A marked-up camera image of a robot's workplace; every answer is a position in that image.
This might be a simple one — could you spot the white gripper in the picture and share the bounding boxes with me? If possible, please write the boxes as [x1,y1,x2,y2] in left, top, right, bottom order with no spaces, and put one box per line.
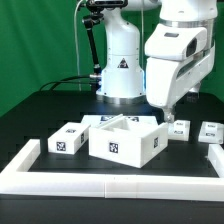
[145,24,215,123]

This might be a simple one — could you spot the white cabinet body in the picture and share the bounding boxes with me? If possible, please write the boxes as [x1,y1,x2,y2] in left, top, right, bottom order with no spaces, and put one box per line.
[89,115,168,168]

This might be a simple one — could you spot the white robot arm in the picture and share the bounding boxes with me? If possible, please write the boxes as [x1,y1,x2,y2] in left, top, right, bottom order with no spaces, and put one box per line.
[86,0,218,122]

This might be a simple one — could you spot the white flat tagged panel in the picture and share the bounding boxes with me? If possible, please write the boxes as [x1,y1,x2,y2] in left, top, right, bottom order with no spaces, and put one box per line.
[81,115,157,127]

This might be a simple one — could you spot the white tagged rectangular block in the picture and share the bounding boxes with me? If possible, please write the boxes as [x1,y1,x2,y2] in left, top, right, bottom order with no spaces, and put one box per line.
[48,122,90,155]

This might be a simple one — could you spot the black cable bundle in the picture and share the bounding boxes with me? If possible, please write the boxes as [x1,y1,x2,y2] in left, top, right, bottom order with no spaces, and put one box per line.
[39,75,101,92]

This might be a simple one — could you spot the white U-shaped border frame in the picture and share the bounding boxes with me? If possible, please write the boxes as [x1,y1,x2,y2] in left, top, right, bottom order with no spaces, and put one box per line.
[0,139,224,202]

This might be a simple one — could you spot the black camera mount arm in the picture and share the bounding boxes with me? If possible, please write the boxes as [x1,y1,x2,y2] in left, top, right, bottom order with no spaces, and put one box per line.
[82,0,128,91]

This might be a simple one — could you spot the white thin cable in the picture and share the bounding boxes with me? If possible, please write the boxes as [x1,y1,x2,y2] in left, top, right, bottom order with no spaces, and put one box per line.
[73,0,84,92]

